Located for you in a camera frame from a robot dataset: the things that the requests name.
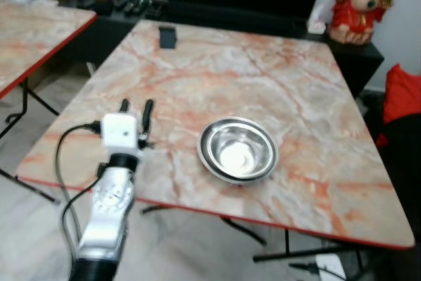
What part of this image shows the small black stand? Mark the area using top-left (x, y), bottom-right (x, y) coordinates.
top-left (159, 26), bottom-right (177, 49)

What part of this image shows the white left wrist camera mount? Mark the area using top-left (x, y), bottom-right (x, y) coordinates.
top-left (101, 113), bottom-right (142, 158)

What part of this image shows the marble top folding table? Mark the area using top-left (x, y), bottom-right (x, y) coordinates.
top-left (0, 1), bottom-right (98, 140)
top-left (0, 19), bottom-right (416, 275)

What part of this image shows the black chair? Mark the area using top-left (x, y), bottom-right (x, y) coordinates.
top-left (365, 113), bottom-right (421, 281)

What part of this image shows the red cushion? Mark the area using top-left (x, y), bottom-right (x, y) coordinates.
top-left (382, 64), bottom-right (421, 147)

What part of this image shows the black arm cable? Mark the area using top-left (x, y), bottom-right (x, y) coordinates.
top-left (55, 122), bottom-right (106, 275)

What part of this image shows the white power strip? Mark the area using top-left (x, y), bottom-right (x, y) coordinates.
top-left (314, 255), bottom-right (346, 281)

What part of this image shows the small white box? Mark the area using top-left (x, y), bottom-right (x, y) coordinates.
top-left (309, 18), bottom-right (328, 35)

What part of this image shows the stainless steel bowl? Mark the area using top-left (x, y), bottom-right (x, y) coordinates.
top-left (197, 116), bottom-right (279, 184)

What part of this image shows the red seated statue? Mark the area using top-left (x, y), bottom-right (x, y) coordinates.
top-left (327, 0), bottom-right (399, 46)

